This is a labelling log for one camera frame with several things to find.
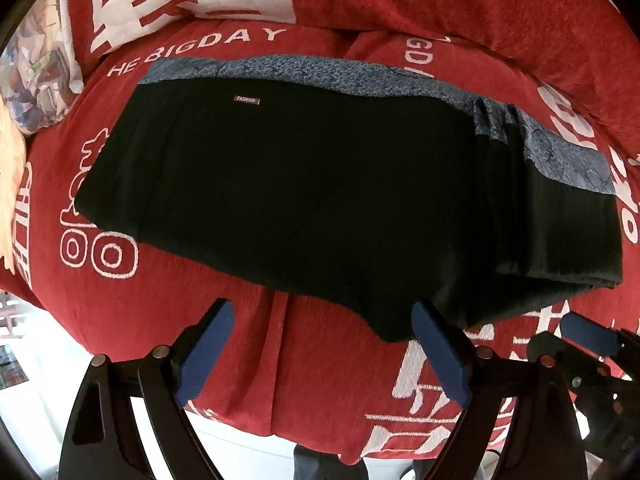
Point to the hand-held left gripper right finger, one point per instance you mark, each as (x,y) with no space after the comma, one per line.
(440,360)

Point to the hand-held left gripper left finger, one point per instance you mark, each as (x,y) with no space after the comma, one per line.
(205,355)

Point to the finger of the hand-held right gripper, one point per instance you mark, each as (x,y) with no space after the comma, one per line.
(575,365)
(590,335)

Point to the black pants with blue trim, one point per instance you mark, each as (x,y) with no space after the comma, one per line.
(300,185)

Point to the red printed sofa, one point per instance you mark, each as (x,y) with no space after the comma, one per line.
(325,360)

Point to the person's left leg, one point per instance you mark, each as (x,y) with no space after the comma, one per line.
(320,462)

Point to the cartoon printed pillow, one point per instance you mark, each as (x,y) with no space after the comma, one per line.
(35,70)

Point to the red printed back cushion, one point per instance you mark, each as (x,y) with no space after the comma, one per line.
(450,0)

